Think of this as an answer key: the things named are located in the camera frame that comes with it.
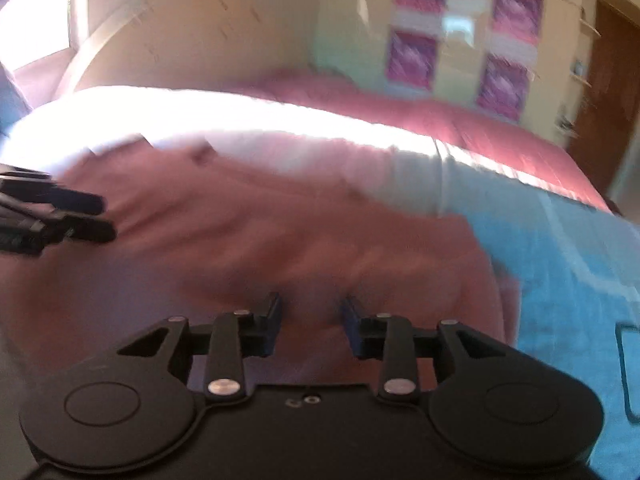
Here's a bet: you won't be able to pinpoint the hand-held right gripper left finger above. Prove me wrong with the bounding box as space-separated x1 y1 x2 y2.
116 291 284 404

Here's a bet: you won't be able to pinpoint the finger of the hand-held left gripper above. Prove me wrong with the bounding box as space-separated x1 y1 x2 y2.
0 205 118 257
0 162 107 217

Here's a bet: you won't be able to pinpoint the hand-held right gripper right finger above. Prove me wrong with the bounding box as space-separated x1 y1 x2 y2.
340 295 507 405

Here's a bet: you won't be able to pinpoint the pink long-sleeved sweater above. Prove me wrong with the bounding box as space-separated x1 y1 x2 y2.
0 132 522 398

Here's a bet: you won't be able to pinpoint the blue curtain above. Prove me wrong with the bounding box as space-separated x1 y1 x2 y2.
0 60 34 137

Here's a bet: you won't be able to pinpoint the window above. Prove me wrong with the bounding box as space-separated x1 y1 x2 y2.
0 0 83 75

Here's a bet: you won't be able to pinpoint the cream bed headboard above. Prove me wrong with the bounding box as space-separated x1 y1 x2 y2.
52 0 323 103

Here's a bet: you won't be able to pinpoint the pink pillows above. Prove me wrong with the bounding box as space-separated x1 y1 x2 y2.
257 66 613 213

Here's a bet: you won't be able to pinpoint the cream glossy wardrobe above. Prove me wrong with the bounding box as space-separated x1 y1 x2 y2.
311 0 602 153

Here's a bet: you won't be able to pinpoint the cream corner shelf unit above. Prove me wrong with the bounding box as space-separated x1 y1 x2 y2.
554 4 602 137

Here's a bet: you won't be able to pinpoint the brown wooden door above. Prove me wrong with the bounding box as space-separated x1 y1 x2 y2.
566 0 640 197

